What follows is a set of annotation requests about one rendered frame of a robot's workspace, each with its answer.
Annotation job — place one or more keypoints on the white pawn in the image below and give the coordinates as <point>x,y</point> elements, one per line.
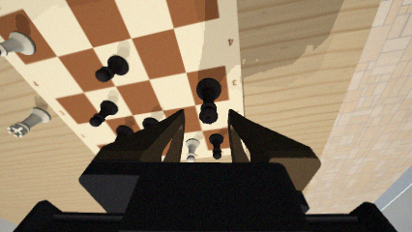
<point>192,144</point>
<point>17,42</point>

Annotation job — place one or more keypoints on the brown and cream chessboard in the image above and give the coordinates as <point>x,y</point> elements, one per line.
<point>170,45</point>

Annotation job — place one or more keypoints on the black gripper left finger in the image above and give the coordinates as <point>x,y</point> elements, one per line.
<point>148,144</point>

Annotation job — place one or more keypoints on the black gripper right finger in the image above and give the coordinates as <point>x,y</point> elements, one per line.
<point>266,145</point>

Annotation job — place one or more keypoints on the white rook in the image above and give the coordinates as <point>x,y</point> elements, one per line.
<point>37,115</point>

